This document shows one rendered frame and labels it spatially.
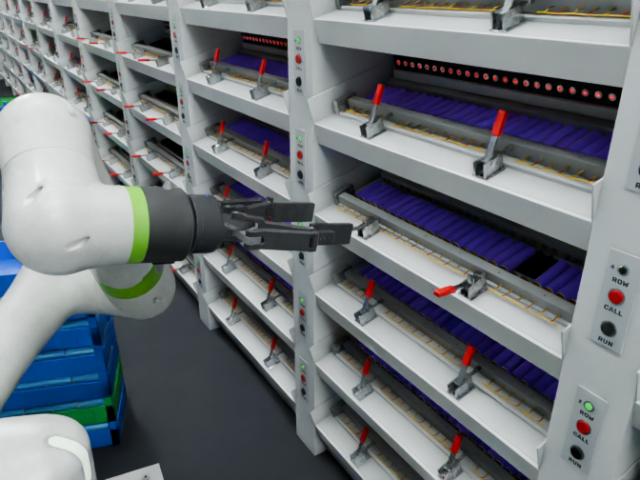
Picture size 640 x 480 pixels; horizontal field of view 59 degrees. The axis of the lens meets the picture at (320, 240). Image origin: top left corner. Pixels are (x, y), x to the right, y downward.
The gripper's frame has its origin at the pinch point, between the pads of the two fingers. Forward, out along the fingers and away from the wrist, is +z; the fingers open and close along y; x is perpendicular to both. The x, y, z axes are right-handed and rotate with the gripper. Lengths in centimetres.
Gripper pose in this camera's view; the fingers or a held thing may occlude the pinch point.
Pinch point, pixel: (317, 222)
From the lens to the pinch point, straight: 81.7
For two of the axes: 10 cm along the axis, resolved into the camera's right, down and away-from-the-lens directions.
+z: 8.2, -0.3, 5.7
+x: 1.7, -9.4, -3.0
